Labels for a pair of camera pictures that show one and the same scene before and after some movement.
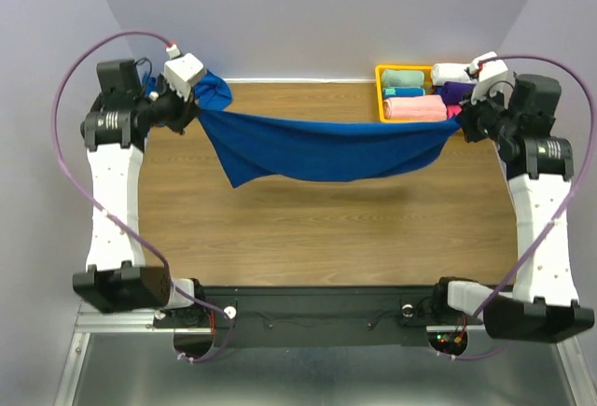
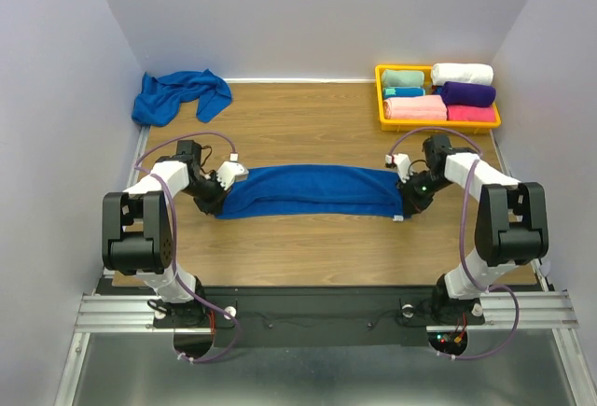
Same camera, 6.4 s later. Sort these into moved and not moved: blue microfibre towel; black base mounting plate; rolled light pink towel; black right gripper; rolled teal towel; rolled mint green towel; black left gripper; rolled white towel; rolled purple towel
Moved: black left gripper; black right gripper; blue microfibre towel
Not moved: rolled teal towel; rolled mint green towel; rolled purple towel; rolled light pink towel; rolled white towel; black base mounting plate
